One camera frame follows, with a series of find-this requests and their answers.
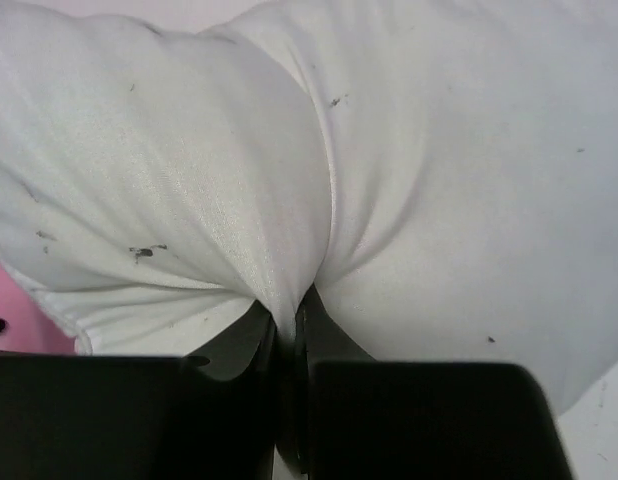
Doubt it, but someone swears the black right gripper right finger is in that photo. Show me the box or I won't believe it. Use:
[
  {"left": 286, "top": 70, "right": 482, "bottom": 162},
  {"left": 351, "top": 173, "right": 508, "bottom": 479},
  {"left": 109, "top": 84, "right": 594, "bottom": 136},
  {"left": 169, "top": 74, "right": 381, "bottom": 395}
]
[{"left": 277, "top": 289, "right": 572, "bottom": 479}]

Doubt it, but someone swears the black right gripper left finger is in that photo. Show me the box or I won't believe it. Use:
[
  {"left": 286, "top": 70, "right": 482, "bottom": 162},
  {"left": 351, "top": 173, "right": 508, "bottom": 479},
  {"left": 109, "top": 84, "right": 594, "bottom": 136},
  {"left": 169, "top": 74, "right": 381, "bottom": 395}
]
[{"left": 0, "top": 303, "right": 276, "bottom": 479}]

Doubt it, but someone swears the white pillow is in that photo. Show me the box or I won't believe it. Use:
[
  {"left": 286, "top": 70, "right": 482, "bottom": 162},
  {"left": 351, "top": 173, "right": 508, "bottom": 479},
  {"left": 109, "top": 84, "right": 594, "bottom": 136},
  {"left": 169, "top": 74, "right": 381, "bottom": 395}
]
[{"left": 0, "top": 1, "right": 618, "bottom": 411}]

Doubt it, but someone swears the pink fabric pillowcase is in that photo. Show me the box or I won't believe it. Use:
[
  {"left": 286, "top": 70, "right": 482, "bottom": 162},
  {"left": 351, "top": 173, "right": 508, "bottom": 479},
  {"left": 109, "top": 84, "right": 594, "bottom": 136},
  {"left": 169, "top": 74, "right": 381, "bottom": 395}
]
[{"left": 0, "top": 264, "right": 74, "bottom": 354}]

